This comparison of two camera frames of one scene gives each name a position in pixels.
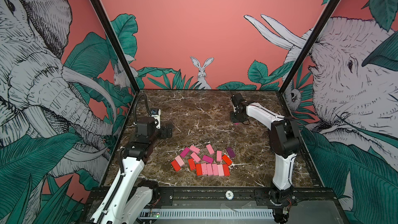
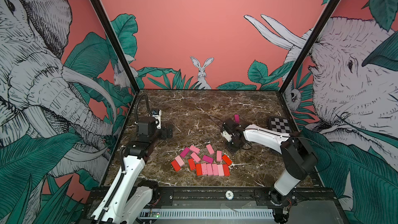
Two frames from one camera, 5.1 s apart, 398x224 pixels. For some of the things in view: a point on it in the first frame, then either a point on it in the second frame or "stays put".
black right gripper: x=233 y=120 → x=231 y=150
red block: x=227 y=159 stays put
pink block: x=218 y=156 stays put
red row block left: x=199 y=169 stays put
